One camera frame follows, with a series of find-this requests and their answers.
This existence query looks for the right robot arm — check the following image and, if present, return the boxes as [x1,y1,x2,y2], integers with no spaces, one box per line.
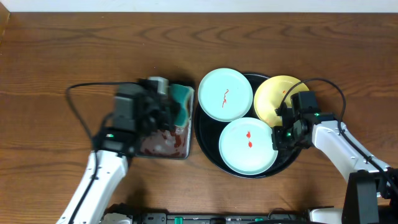
[272,106,397,223]

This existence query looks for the yellow plate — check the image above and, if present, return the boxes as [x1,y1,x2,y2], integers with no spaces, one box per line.
[254,75,300,127]

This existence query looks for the round black tray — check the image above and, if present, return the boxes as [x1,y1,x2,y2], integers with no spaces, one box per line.
[194,74,300,179]

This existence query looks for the green yellow sponge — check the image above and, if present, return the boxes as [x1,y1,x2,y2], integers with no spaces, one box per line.
[170,84,194,128]

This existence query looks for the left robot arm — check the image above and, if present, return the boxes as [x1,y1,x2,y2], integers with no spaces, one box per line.
[58,77,175,223]

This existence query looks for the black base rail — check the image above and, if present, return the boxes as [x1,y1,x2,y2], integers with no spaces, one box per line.
[102,203,346,224]

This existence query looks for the light blue plate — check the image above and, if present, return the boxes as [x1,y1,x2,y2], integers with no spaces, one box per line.
[198,68,253,122]
[218,117,278,175]

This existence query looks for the rectangular metal baking tray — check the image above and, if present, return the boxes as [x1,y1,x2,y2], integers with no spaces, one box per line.
[136,80,195,159]

